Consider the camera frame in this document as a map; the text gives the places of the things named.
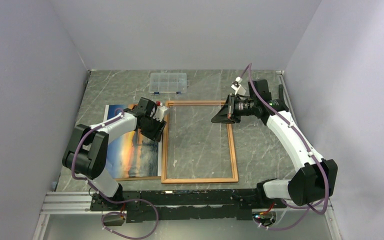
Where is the purple cable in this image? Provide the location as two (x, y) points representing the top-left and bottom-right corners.
(239, 62), (330, 232)
(71, 107), (160, 239)

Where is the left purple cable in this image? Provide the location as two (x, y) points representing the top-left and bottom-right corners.
(71, 107), (160, 239)

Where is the sunset photo print board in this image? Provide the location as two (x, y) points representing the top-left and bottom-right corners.
(103, 104), (163, 182)

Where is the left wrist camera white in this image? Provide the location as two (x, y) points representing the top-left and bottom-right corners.
(153, 101), (169, 122)

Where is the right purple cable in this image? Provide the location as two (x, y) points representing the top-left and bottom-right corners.
(239, 62), (330, 232)

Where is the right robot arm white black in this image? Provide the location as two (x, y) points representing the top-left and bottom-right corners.
(211, 77), (338, 208)

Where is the aluminium extrusion rail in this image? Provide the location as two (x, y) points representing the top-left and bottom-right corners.
(40, 192), (92, 215)

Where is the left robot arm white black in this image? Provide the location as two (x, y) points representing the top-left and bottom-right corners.
(62, 97), (168, 210)

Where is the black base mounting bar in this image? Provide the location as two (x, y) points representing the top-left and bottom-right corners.
(90, 188), (286, 223)

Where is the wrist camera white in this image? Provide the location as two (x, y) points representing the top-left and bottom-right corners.
(153, 101), (169, 122)
(231, 76), (246, 96)

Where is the clear plastic organizer box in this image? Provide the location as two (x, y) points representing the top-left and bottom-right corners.
(148, 72), (188, 95)

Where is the wooden picture frame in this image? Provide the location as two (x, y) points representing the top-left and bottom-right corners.
(161, 100), (239, 185)

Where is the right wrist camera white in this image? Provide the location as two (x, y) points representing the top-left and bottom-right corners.
(231, 76), (246, 96)

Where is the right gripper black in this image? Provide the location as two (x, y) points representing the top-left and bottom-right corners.
(211, 93), (257, 124)

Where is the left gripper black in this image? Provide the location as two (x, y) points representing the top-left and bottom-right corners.
(140, 114), (167, 142)

